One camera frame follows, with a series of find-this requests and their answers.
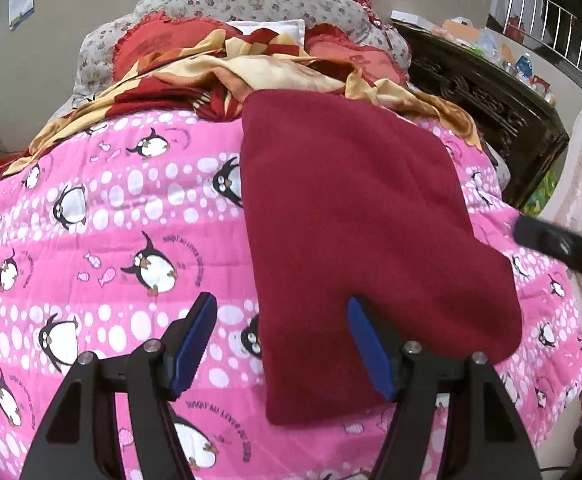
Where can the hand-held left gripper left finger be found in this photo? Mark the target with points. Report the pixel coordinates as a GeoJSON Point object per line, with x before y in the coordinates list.
{"type": "Point", "coordinates": [193, 345]}

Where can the red and yellow blanket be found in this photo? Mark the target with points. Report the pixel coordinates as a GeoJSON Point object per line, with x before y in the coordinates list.
{"type": "Point", "coordinates": [196, 67]}

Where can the green patterned floor mat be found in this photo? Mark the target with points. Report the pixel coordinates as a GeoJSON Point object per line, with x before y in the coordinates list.
{"type": "Point", "coordinates": [543, 192]}

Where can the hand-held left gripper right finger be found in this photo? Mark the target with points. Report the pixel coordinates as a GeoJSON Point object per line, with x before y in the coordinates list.
{"type": "Point", "coordinates": [371, 350]}

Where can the metal stair railing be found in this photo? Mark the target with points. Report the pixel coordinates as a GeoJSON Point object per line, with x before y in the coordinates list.
{"type": "Point", "coordinates": [546, 10]}

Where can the dark red fleece garment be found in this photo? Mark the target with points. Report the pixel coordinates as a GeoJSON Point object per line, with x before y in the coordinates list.
{"type": "Point", "coordinates": [346, 210]}

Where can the white pillow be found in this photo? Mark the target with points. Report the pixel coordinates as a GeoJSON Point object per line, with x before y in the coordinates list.
{"type": "Point", "coordinates": [276, 30]}

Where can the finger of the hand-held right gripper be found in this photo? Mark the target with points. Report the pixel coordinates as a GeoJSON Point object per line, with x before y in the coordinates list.
{"type": "Point", "coordinates": [556, 242]}

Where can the dark carved wooden sideboard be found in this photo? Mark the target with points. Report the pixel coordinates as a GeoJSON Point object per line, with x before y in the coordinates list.
{"type": "Point", "coordinates": [496, 105]}

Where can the pink penguin print blanket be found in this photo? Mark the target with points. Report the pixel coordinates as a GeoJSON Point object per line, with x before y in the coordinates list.
{"type": "Point", "coordinates": [96, 220]}

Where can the cardboard box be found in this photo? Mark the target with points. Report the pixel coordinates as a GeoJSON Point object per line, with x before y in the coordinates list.
{"type": "Point", "coordinates": [458, 30]}

